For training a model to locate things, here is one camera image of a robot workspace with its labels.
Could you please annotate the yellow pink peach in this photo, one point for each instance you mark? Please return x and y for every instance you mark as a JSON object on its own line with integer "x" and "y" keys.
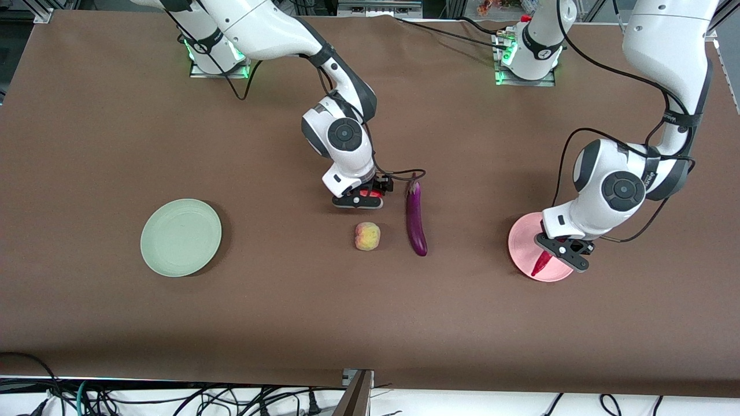
{"x": 367, "y": 237}

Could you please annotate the red chili pepper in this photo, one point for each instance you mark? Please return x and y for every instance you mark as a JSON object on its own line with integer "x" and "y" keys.
{"x": 541, "y": 266}

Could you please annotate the pink plate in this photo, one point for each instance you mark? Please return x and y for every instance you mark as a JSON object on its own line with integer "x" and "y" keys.
{"x": 523, "y": 242}

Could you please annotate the red pomegranate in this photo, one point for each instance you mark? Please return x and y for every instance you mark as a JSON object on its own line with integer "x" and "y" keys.
{"x": 370, "y": 194}

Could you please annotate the light green plate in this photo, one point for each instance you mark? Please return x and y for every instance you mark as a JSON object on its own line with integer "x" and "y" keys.
{"x": 180, "y": 238}

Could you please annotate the large table cover sheet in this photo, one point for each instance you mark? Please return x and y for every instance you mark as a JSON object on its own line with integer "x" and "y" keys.
{"x": 324, "y": 312}

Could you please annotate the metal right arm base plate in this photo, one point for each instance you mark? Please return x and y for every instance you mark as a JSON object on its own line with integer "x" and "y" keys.
{"x": 243, "y": 70}

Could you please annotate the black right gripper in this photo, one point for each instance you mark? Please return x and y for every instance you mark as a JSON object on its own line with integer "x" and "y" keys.
{"x": 383, "y": 184}

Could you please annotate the metal profile bracket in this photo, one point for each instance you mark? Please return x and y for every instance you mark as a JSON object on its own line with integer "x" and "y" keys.
{"x": 355, "y": 398}

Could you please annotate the purple eggplant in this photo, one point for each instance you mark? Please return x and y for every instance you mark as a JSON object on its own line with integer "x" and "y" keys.
{"x": 415, "y": 219}

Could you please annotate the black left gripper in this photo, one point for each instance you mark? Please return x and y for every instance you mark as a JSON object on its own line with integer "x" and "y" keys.
{"x": 576, "y": 245}

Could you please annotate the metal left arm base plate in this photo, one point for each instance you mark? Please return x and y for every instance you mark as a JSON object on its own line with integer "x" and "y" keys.
{"x": 523, "y": 82}

